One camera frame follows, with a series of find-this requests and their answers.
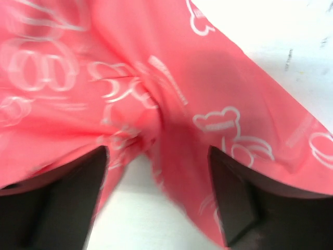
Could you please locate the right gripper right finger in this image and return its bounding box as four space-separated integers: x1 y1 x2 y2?
209 147 332 249

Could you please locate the pink hooded kids jacket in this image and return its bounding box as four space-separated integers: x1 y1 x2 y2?
1 1 332 244

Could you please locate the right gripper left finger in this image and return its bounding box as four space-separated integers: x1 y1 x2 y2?
1 146 108 250

